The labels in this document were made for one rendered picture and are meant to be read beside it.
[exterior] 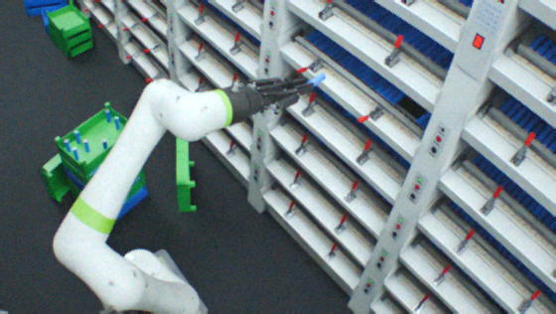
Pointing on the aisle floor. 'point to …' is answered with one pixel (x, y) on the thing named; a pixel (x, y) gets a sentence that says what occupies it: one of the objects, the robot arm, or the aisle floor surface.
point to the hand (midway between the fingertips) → (300, 86)
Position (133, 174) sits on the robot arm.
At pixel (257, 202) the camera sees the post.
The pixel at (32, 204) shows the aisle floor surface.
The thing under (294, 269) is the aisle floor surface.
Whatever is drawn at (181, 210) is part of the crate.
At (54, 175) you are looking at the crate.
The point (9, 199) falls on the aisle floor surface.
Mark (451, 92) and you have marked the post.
